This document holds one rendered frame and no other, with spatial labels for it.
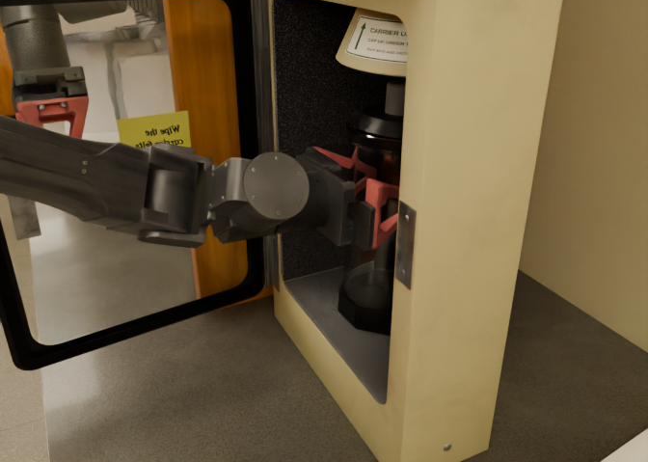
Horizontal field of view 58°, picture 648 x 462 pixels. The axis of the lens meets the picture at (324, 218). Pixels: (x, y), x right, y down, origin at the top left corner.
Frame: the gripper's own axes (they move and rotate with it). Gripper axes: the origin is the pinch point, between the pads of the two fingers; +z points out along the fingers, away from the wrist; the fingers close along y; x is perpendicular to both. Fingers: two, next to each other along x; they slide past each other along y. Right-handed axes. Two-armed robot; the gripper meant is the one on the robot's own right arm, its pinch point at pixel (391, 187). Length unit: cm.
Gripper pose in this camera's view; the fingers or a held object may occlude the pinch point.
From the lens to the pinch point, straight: 64.2
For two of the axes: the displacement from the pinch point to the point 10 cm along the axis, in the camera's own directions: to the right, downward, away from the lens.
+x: -0.5, 9.2, 4.0
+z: 8.8, -1.5, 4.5
